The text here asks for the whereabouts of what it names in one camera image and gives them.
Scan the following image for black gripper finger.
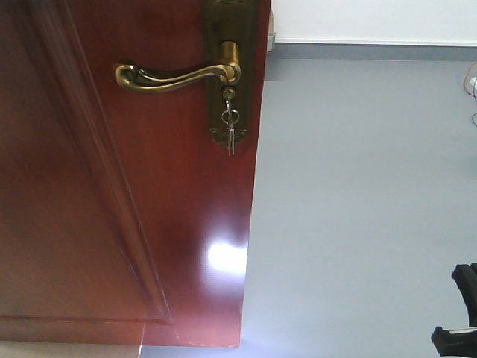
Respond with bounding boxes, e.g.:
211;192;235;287
431;327;476;357
452;263;476;327

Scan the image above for brown wooden door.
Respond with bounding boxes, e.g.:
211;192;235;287
1;1;271;348

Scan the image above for silver keys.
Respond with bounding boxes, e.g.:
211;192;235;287
221;87;240;156

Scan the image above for brass handle backplate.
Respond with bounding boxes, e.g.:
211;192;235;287
203;1;259;148

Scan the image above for brass door handle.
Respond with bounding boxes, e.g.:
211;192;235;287
114;41;241;94

